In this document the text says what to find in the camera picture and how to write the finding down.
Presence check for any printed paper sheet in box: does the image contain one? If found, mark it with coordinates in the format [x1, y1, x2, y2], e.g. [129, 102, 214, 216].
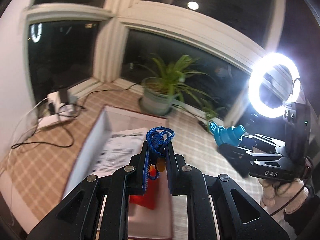
[91, 127, 147, 177]

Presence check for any red storage box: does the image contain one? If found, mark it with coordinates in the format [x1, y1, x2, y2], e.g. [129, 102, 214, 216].
[63, 106, 172, 239]

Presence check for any black power cable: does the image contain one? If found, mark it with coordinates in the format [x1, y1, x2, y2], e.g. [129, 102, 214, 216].
[11, 83, 138, 149]

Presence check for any blue silicone funnel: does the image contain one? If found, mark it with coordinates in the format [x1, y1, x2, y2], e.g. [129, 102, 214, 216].
[208, 122, 246, 146]

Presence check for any blue braided cord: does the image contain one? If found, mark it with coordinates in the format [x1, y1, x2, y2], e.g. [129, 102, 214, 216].
[145, 126, 175, 181]

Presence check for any small spider plant offshoot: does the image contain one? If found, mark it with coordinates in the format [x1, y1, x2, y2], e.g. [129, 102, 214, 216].
[197, 98, 226, 121]

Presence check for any red cloth bag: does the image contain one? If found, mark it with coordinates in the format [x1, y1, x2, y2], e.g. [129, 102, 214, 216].
[129, 178, 159, 210]

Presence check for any white charger and adapter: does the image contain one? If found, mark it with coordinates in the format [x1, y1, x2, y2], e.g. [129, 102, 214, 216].
[37, 88, 76, 130]

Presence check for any white gloved hand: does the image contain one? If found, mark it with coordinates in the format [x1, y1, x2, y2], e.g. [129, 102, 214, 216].
[258, 178, 309, 215]

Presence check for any black braided cable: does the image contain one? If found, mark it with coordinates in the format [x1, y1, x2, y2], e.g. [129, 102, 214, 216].
[269, 155, 313, 217]

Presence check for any potted spider plant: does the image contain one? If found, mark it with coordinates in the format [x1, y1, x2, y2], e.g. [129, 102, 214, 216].
[137, 55, 210, 116]

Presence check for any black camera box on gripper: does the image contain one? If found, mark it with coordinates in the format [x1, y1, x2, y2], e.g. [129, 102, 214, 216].
[283, 101, 311, 163]

